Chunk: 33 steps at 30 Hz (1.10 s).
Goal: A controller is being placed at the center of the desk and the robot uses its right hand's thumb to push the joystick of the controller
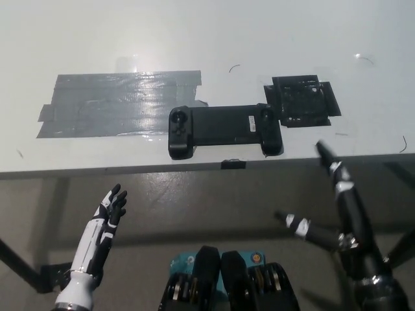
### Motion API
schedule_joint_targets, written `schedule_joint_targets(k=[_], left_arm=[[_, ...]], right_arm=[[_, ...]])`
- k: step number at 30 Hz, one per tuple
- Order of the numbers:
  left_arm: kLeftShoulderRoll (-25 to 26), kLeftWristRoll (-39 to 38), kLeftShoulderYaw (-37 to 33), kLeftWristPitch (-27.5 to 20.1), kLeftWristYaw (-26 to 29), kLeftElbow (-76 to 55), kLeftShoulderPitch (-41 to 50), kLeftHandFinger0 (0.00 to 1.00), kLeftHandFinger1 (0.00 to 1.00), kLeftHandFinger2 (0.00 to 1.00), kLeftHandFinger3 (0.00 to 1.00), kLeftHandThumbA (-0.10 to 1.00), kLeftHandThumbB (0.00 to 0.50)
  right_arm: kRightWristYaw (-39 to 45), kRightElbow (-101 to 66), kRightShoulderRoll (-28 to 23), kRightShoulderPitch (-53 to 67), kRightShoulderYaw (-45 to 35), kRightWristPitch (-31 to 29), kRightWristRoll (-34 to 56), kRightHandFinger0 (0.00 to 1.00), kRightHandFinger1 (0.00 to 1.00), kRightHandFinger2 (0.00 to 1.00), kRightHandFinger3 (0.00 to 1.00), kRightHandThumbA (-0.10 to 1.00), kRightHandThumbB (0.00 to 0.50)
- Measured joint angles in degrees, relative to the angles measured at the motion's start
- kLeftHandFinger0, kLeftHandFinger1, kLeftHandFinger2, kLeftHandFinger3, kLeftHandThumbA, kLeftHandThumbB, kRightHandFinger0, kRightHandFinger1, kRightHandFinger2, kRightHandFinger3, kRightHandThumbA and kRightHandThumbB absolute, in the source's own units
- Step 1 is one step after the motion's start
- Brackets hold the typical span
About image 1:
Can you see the thin black curved thread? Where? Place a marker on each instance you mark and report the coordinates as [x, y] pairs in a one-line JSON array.
[[234, 67], [405, 144]]

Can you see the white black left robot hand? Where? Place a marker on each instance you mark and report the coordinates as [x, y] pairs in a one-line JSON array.
[[97, 233]]

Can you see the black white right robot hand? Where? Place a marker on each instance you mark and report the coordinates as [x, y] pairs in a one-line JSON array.
[[351, 210]]

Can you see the black game controller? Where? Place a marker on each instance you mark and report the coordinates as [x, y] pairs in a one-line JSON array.
[[223, 126]]

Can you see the black teal robot body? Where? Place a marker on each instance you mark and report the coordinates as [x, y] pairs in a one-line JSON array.
[[227, 282]]

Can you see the black tape patch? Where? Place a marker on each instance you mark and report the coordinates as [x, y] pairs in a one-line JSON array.
[[301, 100]]

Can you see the black table frame brace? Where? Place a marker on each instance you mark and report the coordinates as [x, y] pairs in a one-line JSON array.
[[39, 275]]

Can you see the small black tape strip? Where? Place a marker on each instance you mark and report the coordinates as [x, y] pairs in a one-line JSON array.
[[232, 164]]

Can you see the large grey duct tape patch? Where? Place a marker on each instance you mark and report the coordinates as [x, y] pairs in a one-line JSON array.
[[120, 103]]

